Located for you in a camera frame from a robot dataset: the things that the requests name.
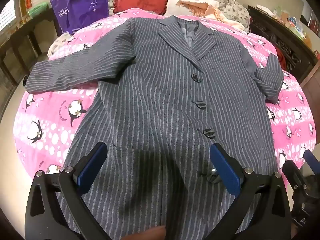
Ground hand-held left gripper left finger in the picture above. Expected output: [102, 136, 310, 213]
[25, 141, 108, 240]

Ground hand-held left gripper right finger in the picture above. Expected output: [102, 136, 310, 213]
[209, 143, 293, 240]

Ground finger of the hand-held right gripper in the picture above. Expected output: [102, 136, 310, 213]
[282, 159, 308, 196]
[303, 149, 320, 172]

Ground grey pinstriped coat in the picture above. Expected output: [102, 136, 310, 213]
[24, 15, 285, 240]

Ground pink penguin print blanket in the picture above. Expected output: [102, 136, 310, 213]
[12, 7, 316, 205]

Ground dark carved wooden cabinet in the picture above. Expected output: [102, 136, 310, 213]
[247, 5, 320, 87]

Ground pile of small boxes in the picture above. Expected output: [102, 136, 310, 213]
[272, 5, 320, 45]

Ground dark wooden desk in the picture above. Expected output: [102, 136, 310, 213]
[0, 7, 63, 100]

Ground peach fringed scarf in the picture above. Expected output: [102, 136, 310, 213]
[176, 0, 248, 32]

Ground purple fabric bag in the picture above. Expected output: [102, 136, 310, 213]
[50, 0, 110, 35]

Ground floral print bedding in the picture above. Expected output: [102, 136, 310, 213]
[47, 0, 251, 57]

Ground green plastic basket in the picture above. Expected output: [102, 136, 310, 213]
[27, 2, 50, 18]

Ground red heart-shaped pillow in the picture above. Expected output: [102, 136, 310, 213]
[113, 0, 168, 15]

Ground window blinds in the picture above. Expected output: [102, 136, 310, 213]
[0, 0, 24, 34]

